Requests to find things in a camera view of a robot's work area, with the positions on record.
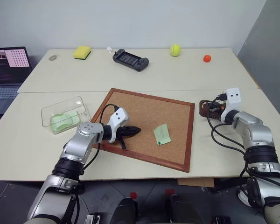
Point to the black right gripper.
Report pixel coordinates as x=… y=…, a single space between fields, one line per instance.
x=220 y=102

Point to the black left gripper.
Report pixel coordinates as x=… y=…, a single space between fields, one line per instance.
x=123 y=133

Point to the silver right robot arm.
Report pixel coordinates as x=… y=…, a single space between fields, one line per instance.
x=256 y=133

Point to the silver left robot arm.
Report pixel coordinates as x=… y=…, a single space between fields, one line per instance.
x=81 y=144

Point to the dark brown tray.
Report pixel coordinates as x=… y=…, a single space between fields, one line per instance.
x=203 y=113

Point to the green sticky note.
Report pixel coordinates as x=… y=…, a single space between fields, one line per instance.
x=163 y=133

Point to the clear plastic box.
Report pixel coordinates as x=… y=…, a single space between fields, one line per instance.
x=60 y=106

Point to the wood-framed cork board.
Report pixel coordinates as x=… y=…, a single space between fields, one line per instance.
x=140 y=109

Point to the small orange ball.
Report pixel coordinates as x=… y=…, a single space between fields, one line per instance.
x=207 y=58

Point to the yellow-green tennis ball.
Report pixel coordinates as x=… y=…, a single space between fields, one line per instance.
x=175 y=50

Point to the green notes stack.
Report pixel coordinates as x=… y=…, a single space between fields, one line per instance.
x=60 y=122

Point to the dark rounded shape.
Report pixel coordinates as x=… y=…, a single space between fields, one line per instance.
x=186 y=211
x=126 y=211

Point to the brown cardboard sheet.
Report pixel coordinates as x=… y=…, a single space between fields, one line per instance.
x=196 y=182

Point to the black handheld game controller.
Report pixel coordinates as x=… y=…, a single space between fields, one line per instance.
x=130 y=59

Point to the small white crumpled object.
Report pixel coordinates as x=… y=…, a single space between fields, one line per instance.
x=109 y=49

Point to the yellow green sponge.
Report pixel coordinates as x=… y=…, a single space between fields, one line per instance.
x=81 y=51

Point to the clear tape roll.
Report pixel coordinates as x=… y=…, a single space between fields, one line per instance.
x=53 y=57

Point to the grey laptop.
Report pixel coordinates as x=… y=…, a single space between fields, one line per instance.
x=4 y=70

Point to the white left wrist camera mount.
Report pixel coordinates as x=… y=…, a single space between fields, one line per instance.
x=117 y=119

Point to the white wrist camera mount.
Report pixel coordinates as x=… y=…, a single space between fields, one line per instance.
x=117 y=119
x=233 y=95

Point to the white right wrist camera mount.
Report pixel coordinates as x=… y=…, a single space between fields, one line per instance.
x=233 y=95

